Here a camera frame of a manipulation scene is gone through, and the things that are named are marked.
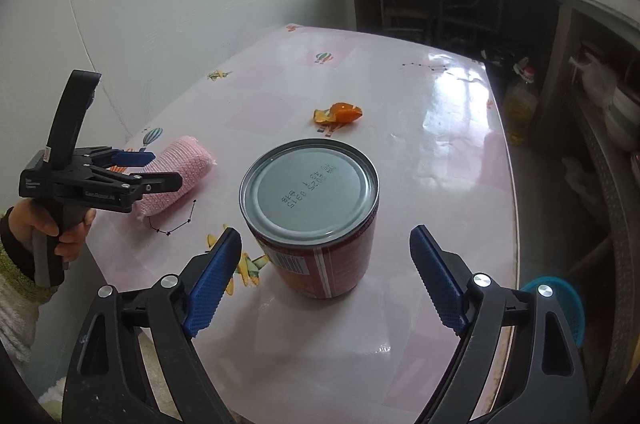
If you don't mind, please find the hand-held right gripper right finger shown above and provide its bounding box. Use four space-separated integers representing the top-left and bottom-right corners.
409 224 591 424

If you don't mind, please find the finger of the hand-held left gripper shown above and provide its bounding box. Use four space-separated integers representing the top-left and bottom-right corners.
75 146 156 170
90 169 183 200

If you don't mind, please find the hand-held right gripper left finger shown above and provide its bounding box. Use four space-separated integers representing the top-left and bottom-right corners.
61 226 243 424

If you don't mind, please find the pink gauze roll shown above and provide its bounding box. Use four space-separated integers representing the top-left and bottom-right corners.
132 135 218 219

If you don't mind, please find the blue plastic wastebasket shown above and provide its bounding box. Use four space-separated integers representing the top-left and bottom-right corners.
520 276 586 350

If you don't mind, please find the red tin can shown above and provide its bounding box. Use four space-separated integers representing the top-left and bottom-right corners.
239 139 380 300

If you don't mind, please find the person's left forearm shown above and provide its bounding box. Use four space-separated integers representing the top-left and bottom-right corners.
0 206 56 365

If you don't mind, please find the person's left hand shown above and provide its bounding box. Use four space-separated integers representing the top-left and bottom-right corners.
10 199 97 262

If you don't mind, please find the white crumpled tissue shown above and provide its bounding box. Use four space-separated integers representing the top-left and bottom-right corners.
562 156 596 200

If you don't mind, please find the perforated metal shelf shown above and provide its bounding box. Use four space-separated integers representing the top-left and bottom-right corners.
567 94 633 405

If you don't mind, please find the yellow cooking oil bottle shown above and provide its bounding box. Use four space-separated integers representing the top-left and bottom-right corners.
502 58 541 147

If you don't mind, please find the orange peel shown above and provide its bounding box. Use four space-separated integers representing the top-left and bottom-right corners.
313 102 363 125

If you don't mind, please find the black bin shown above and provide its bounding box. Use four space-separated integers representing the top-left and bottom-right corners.
480 49 521 72

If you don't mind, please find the stack of white bowls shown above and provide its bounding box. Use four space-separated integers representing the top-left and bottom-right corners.
602 86 640 152

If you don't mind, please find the white plastic bag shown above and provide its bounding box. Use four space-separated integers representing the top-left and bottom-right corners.
570 51 618 107

